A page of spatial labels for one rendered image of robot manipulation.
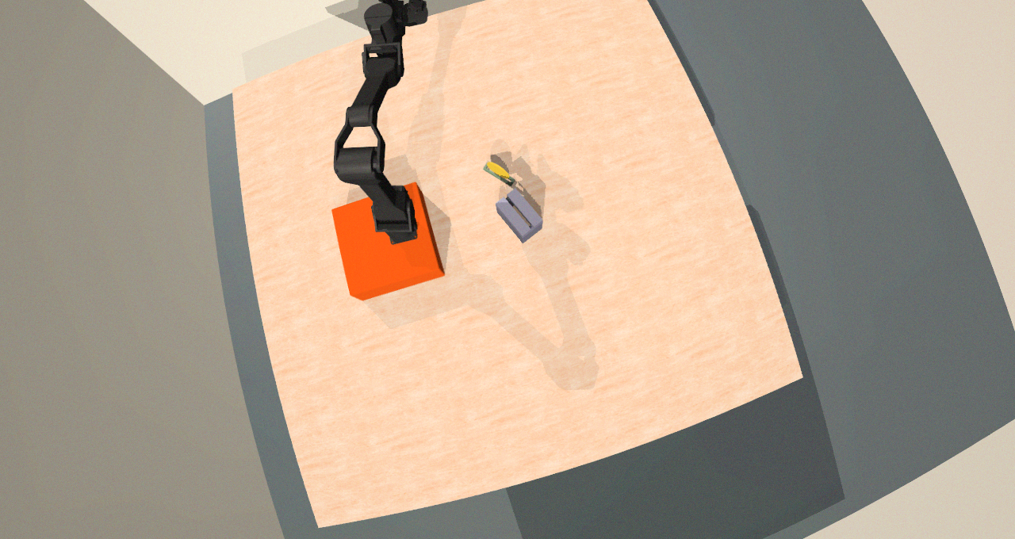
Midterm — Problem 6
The gold coin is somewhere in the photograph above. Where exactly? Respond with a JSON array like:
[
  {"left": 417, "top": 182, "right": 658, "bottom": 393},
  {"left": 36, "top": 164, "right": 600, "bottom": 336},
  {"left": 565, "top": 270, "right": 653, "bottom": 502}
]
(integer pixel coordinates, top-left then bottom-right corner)
[{"left": 487, "top": 162, "right": 510, "bottom": 179}]

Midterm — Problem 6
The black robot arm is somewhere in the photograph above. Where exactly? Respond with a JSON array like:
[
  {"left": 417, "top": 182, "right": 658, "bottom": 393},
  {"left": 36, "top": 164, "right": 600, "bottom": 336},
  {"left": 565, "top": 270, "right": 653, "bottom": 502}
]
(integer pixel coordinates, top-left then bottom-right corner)
[{"left": 333, "top": 0, "right": 428, "bottom": 245}]

